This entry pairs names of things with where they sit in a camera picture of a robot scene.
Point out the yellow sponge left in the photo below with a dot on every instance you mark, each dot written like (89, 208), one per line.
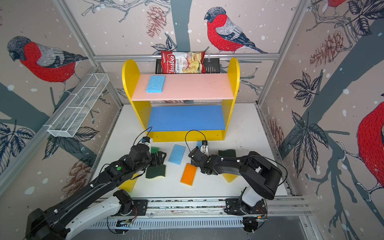
(129, 185)

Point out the dark green wavy sponge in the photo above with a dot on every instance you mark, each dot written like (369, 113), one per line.
(227, 153)
(157, 171)

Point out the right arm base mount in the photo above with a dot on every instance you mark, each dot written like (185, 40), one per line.
(247, 206)

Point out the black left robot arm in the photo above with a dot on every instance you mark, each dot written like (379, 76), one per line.
(94, 202)

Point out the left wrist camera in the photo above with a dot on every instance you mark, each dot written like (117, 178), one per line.
(146, 140)

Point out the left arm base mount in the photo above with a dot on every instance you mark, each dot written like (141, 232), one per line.
(124, 205)

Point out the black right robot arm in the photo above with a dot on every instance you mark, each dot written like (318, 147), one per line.
(262, 176)

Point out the pink upper shelf board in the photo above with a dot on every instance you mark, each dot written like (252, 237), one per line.
(189, 87)

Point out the orange sponge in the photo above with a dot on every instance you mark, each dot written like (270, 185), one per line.
(189, 175)

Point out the yellow shelf unit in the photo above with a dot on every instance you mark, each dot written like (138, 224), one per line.
(130, 77)

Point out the yellow sponge right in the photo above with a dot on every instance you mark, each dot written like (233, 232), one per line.
(229, 177)

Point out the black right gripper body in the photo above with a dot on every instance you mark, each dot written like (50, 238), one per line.
(209, 157)

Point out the yellow sponge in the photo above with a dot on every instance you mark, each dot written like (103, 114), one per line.
(129, 185)
(229, 177)

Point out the red cassava chips bag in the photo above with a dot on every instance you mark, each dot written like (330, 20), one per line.
(182, 62)

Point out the dark green wavy sponge left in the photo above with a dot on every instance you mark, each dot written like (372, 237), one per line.
(157, 171)

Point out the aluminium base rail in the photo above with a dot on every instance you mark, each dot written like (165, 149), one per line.
(153, 214)

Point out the dark green wavy sponge right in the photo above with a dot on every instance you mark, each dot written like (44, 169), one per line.
(227, 153)

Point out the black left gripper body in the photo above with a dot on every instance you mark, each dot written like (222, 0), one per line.
(154, 161)

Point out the white mesh wall tray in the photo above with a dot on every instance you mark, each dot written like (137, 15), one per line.
(71, 118)

